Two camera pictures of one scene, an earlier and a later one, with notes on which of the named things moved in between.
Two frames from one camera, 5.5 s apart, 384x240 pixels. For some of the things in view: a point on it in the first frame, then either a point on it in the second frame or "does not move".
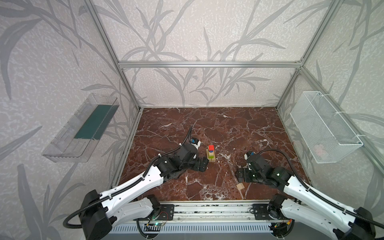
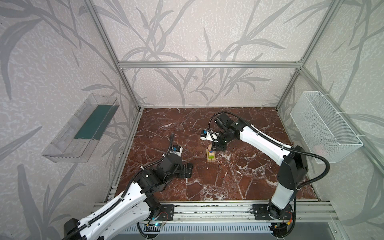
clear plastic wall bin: x=77 y=140 does not move
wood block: x=209 y=153 does not move
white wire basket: x=328 y=137 does not move
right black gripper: x=244 y=174 -> x=218 y=145
